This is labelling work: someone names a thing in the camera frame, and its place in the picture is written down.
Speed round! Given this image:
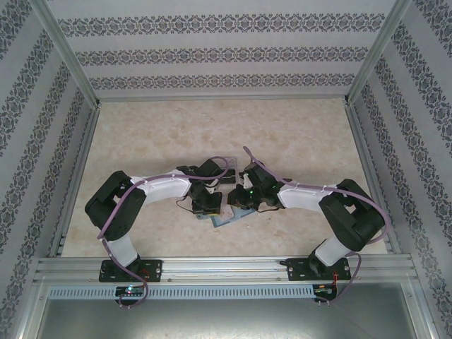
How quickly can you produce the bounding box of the blue leather card holder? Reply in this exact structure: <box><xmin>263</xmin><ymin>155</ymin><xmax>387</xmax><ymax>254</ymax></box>
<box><xmin>196</xmin><ymin>204</ymin><xmax>258</xmax><ymax>230</ymax></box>

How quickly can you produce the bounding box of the grey sheet metal panel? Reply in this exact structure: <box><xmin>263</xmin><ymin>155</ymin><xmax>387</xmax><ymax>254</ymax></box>
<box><xmin>35</xmin><ymin>282</ymin><xmax>430</xmax><ymax>339</ymax></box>

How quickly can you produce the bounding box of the controller board with LED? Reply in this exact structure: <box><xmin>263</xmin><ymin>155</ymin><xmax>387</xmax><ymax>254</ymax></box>
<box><xmin>314</xmin><ymin>283</ymin><xmax>338</xmax><ymax>296</ymax></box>
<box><xmin>115</xmin><ymin>285</ymin><xmax>145</xmax><ymax>297</ymax></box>

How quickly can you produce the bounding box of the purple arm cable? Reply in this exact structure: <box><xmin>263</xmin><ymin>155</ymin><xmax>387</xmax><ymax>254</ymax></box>
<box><xmin>242</xmin><ymin>146</ymin><xmax>391</xmax><ymax>307</ymax></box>
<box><xmin>97</xmin><ymin>155</ymin><xmax>230</xmax><ymax>310</ymax></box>

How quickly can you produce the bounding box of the long aluminium mounting rail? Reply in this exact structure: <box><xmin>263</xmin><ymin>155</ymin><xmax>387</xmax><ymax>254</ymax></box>
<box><xmin>33</xmin><ymin>256</ymin><xmax>420</xmax><ymax>283</ymax></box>

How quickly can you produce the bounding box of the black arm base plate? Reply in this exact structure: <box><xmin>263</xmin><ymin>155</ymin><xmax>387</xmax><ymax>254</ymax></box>
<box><xmin>286</xmin><ymin>256</ymin><xmax>352</xmax><ymax>283</ymax></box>
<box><xmin>98</xmin><ymin>259</ymin><xmax>164</xmax><ymax>283</ymax></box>

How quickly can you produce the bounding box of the slotted grey cable duct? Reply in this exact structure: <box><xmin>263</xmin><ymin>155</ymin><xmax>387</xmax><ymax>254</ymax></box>
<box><xmin>47</xmin><ymin>285</ymin><xmax>315</xmax><ymax>300</ymax></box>

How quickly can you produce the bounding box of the aluminium table end rail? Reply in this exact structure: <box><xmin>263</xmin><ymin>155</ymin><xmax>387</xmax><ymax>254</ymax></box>
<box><xmin>95</xmin><ymin>93</ymin><xmax>350</xmax><ymax>103</ymax></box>

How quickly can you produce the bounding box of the aluminium table side rail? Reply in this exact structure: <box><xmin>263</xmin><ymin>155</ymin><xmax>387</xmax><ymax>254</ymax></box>
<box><xmin>49</xmin><ymin>105</ymin><xmax>102</xmax><ymax>257</ymax></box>
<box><xmin>344</xmin><ymin>104</ymin><xmax>402</xmax><ymax>255</ymax></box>

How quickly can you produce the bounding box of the aluminium frame post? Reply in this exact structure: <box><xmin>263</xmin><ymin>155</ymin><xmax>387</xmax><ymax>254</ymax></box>
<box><xmin>30</xmin><ymin>0</ymin><xmax>102</xmax><ymax>107</ymax></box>
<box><xmin>345</xmin><ymin>0</ymin><xmax>416</xmax><ymax>105</ymax></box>

